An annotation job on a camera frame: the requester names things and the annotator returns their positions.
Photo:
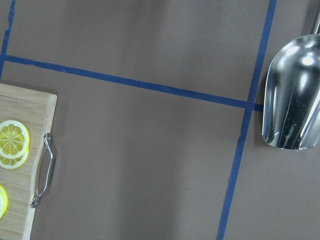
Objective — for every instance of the wooden cutting board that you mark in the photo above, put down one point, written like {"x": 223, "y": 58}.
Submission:
{"x": 28, "y": 176}

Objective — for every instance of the metal scoop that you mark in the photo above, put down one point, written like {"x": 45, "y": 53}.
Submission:
{"x": 291, "y": 109}

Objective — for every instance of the upper lemon slice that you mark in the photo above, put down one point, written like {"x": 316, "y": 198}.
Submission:
{"x": 14, "y": 139}

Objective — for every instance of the lower stacked lemon slice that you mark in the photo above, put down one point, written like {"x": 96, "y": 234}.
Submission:
{"x": 11, "y": 164}

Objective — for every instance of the single lemon slice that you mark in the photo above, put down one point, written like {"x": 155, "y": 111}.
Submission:
{"x": 3, "y": 201}

